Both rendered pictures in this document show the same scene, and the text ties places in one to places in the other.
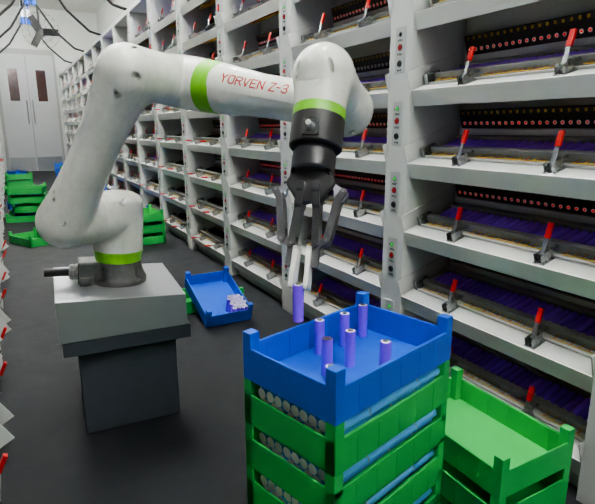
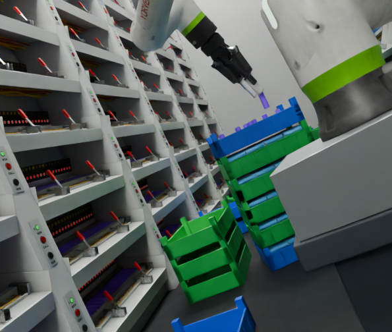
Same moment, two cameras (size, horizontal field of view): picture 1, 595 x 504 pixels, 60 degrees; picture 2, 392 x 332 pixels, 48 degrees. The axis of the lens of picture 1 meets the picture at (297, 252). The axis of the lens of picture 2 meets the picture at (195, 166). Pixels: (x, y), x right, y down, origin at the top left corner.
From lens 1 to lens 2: 2.23 m
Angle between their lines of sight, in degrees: 136
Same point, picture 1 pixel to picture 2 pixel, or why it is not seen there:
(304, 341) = (263, 130)
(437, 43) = not seen: outside the picture
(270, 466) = not seen: hidden behind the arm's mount
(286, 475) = not seen: hidden behind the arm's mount
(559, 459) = (195, 226)
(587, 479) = (170, 272)
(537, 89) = (53, 83)
